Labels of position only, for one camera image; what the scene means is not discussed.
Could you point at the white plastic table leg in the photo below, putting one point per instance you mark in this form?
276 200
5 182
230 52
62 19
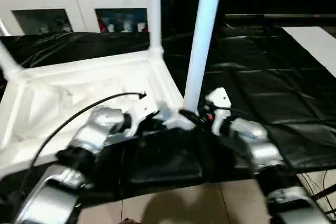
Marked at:
155 9
202 35
8 59

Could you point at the white plastic table top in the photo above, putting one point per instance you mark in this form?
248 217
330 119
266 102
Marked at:
52 93

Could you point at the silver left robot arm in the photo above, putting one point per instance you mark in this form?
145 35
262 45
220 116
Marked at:
97 129

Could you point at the black mat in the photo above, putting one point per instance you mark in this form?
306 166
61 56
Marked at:
273 93

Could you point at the white flat board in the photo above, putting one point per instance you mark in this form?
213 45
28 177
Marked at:
315 45

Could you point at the white cabinet with glass doors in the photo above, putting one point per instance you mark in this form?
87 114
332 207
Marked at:
63 1

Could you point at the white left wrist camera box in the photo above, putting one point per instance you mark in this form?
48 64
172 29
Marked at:
140 111

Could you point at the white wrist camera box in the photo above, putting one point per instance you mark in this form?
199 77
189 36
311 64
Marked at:
218 100
140 111

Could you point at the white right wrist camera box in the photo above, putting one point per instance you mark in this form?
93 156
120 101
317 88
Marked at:
218 100

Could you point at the black metal rail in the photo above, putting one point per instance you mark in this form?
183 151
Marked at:
283 18

